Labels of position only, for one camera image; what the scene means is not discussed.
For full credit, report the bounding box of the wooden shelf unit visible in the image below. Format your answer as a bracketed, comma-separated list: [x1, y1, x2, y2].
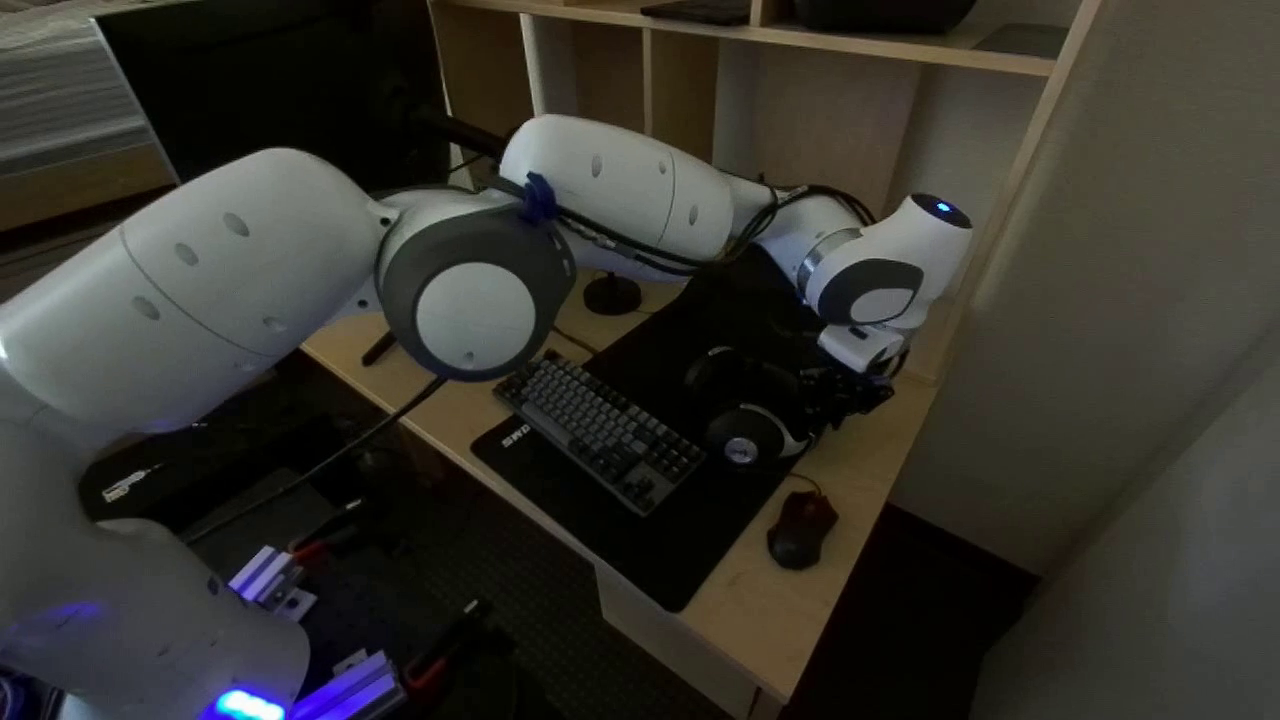
[426, 0, 1113, 391]

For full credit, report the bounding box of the blue lit metal block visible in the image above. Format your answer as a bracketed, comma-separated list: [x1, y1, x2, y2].
[224, 542, 323, 623]
[283, 650, 411, 720]

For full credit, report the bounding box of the black box with label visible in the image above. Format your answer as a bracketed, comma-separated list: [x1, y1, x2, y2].
[76, 409, 339, 532]

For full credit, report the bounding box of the white wall heater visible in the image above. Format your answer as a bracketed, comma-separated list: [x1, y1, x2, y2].
[0, 11, 182, 238]

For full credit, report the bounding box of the blue cable strap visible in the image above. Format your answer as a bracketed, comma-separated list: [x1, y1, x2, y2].
[517, 168, 564, 230]

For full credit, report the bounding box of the black desk mat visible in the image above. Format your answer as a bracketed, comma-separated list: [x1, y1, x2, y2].
[468, 244, 925, 618]

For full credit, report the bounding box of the black monitor stand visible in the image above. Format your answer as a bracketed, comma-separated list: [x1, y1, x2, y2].
[357, 329, 406, 372]

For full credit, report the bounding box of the grey mechanical keyboard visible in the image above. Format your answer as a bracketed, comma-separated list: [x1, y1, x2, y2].
[493, 349, 715, 525]

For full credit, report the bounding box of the black computer mouse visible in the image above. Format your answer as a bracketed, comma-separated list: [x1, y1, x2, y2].
[764, 488, 844, 573]

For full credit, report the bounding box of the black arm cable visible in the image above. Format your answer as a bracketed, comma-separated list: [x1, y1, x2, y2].
[437, 116, 885, 282]

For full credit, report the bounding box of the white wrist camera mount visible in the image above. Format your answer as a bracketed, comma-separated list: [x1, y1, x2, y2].
[811, 319, 917, 383]

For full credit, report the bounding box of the flat black item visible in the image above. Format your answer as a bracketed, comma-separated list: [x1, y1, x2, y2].
[637, 0, 755, 31]

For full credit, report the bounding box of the black hanging robot cable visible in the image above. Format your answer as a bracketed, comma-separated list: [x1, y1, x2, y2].
[198, 372, 452, 538]

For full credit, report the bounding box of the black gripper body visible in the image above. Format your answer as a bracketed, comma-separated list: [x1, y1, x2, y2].
[804, 353, 905, 433]

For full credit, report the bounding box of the black round base stand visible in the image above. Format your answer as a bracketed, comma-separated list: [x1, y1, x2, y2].
[579, 271, 649, 319]

